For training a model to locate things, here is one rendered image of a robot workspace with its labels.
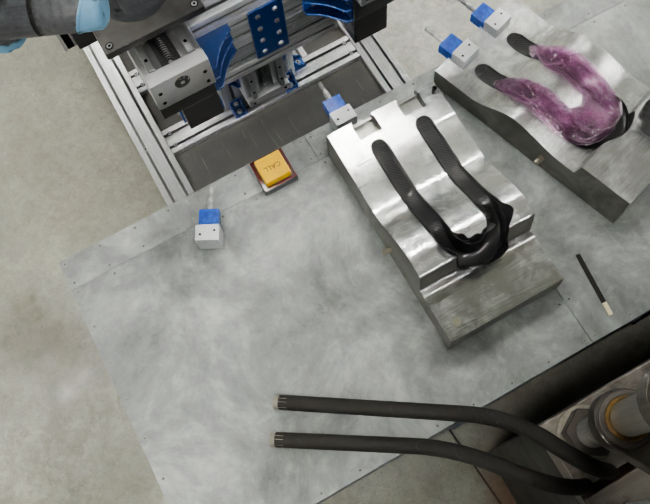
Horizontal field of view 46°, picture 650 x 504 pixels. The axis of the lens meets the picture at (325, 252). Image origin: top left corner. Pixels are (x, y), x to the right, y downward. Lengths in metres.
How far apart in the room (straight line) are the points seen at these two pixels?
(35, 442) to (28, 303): 0.44
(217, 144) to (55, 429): 1.00
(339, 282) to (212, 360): 0.31
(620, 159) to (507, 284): 0.34
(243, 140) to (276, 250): 0.84
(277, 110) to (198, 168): 0.31
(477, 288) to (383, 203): 0.25
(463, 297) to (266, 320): 0.40
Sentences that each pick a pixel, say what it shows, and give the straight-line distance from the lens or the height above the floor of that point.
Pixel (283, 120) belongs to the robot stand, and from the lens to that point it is 2.43.
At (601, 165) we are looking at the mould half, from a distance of 1.64.
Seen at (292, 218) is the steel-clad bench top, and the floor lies 0.80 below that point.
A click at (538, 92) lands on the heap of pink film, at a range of 1.68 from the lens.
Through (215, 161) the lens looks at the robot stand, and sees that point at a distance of 2.40.
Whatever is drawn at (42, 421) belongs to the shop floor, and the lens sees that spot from 2.55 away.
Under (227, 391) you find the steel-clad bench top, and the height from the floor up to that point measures 0.80.
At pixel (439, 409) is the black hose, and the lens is 1.45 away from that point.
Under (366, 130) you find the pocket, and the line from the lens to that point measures 1.66.
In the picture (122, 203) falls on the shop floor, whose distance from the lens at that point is 2.66.
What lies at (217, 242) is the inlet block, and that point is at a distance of 1.62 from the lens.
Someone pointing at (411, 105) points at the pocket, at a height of 0.86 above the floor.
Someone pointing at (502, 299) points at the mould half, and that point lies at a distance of 1.55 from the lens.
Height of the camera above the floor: 2.33
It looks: 71 degrees down
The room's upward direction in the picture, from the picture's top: 10 degrees counter-clockwise
